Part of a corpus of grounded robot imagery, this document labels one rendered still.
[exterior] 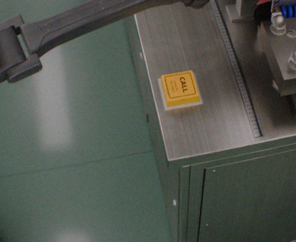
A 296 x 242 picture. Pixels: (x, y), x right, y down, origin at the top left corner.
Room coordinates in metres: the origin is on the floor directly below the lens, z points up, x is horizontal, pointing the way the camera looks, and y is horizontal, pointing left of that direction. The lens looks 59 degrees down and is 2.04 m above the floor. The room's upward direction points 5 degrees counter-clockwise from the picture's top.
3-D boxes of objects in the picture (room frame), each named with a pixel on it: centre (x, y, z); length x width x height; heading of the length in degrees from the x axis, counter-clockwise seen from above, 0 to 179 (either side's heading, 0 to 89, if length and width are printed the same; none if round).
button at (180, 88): (0.76, -0.07, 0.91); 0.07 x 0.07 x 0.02; 7
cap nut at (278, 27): (0.82, -0.29, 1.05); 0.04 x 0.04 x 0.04
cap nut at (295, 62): (0.73, -0.32, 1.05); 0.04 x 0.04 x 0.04
